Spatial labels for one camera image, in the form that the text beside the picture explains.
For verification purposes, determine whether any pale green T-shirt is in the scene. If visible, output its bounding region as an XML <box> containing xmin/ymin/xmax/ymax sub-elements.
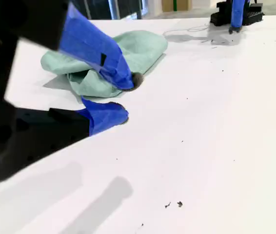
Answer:
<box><xmin>40</xmin><ymin>30</ymin><xmax>169</xmax><ymax>104</ymax></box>

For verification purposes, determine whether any thin white cable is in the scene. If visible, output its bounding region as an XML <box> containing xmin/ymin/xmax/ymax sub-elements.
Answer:
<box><xmin>163</xmin><ymin>23</ymin><xmax>211</xmax><ymax>37</ymax></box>

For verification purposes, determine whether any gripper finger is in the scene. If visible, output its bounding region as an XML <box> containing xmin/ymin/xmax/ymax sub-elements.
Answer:
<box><xmin>228</xmin><ymin>0</ymin><xmax>245</xmax><ymax>34</ymax></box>
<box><xmin>18</xmin><ymin>0</ymin><xmax>144</xmax><ymax>92</ymax></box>
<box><xmin>16</xmin><ymin>96</ymin><xmax>129</xmax><ymax>164</ymax></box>

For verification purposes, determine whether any cardboard box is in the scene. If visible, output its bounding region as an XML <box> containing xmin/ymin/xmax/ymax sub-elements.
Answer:
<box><xmin>161</xmin><ymin>0</ymin><xmax>193</xmax><ymax>12</ymax></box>

